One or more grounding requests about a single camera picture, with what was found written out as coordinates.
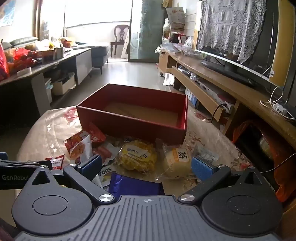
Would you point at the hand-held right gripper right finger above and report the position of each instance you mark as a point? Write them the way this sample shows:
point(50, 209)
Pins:
point(203, 168)

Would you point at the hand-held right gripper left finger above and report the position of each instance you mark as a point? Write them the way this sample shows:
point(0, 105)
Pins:
point(91, 165)

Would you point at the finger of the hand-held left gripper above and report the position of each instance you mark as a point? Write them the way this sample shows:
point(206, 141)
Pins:
point(27, 164)
point(2, 156)

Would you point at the small silver sauce packet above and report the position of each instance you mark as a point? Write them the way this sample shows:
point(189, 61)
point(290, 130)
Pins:
point(207, 155)

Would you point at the white wafer packet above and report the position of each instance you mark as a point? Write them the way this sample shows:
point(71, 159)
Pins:
point(106, 172)

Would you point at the silver sausage packet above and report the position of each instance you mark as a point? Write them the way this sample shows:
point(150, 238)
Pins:
point(104, 151)

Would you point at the orange label cake packet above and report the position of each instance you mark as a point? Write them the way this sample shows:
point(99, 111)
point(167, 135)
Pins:
point(173, 165)

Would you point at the red snack packet white print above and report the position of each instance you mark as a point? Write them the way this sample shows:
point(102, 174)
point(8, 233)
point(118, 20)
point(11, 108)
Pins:
point(98, 134)

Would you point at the yellow label pastry packet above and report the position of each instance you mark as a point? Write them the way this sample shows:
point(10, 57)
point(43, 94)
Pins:
point(136, 160)

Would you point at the blue foil packet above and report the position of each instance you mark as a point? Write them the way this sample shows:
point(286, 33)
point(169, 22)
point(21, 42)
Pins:
point(134, 185)

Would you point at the red cardboard box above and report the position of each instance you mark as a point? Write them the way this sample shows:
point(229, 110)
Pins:
point(129, 126)

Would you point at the blue white carton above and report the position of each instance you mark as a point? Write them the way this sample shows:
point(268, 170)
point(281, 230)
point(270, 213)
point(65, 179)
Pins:
point(192, 98)

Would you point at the long white box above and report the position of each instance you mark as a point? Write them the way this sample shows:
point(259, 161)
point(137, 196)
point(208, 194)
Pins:
point(215, 92)

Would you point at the orange plastic bag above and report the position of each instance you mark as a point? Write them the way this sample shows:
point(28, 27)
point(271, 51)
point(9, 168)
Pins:
point(284, 176)

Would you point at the white storage box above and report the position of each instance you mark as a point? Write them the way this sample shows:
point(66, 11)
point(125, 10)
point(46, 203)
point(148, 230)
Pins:
point(63, 85)

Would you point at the wooden television cabinet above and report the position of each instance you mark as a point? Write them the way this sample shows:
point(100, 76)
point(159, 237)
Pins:
point(231, 85)

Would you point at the white bag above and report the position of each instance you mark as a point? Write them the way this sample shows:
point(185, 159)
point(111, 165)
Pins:
point(168, 79)

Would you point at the white power strip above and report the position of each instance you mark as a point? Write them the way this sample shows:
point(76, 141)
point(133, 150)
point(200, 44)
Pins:
point(279, 108)

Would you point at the red plastic bag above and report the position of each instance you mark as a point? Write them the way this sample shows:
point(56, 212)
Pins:
point(23, 58)

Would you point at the long dark desk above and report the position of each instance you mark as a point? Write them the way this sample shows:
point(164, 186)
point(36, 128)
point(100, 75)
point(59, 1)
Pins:
point(78, 60)

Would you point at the small white carton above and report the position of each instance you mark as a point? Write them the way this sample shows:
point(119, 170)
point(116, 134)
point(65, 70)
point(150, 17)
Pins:
point(59, 52)

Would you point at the flat screen television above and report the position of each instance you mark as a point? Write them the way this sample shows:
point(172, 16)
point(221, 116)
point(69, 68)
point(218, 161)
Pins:
point(254, 58)

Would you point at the white board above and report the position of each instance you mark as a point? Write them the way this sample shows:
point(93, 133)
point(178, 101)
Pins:
point(125, 45)

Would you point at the dark wooden chair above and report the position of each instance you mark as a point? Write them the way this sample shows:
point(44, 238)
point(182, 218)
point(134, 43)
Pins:
point(120, 34)

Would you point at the white lace cloth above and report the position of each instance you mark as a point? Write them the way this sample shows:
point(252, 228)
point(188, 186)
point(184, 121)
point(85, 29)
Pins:
point(231, 27)

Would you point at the sliding glass door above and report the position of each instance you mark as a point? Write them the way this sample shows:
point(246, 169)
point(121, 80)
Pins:
point(148, 30)

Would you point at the wall poster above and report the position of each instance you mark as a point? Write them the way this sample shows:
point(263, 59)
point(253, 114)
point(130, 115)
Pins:
point(7, 12)

